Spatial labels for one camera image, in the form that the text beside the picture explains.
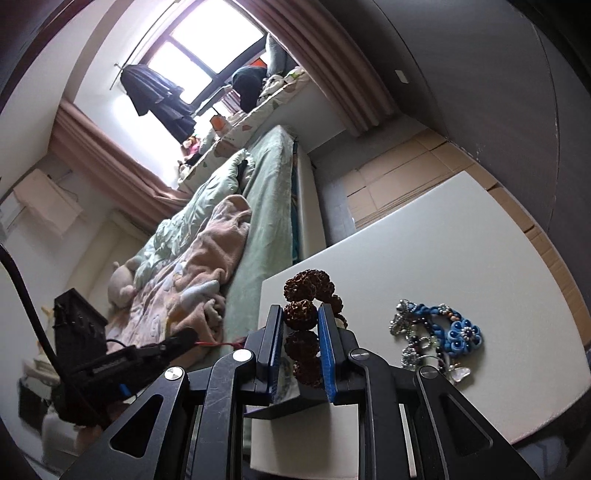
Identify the silver rhinestone brooch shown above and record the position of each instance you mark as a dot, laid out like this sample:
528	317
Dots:
402	318

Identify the pink fleece blanket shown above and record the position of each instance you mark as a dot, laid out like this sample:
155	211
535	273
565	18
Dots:
207	258

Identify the green quilt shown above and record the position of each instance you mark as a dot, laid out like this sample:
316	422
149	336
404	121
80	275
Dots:
203	198

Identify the dark bag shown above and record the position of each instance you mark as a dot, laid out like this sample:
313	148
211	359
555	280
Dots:
249	85

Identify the small plush toys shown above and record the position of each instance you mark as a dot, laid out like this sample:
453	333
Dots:
190	150

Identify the brown curtain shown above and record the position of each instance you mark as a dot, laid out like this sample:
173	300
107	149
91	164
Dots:
332	60
106	157

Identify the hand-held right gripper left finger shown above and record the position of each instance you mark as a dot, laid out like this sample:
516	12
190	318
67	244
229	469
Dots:
276	355

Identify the white wall switch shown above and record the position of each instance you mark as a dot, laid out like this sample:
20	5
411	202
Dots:
402	76

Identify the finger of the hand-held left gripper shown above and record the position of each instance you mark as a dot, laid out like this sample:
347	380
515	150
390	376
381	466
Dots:
157	350

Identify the window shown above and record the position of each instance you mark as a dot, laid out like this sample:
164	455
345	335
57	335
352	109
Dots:
203	41

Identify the curtain rod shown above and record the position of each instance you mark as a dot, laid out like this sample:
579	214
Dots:
138	48

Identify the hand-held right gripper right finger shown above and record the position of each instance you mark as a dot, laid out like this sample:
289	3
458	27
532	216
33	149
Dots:
328	357

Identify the white bed frame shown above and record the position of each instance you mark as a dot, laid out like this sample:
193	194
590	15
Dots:
308	203

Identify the grey pillow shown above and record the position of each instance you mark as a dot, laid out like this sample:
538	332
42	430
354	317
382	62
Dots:
277	55

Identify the beige plush toy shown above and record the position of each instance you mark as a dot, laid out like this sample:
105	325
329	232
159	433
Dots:
121	284

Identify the clear crystal pendant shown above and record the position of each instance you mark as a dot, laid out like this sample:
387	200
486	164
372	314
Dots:
458	373

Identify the dark hanging clothes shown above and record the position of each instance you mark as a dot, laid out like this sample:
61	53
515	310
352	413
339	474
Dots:
159	97

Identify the printed window seat cushion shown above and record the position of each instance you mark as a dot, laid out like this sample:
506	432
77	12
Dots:
240	124

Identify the white air conditioner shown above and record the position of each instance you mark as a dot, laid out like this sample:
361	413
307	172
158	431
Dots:
41	203

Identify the green bed mattress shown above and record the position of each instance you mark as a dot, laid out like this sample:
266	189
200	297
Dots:
270	194

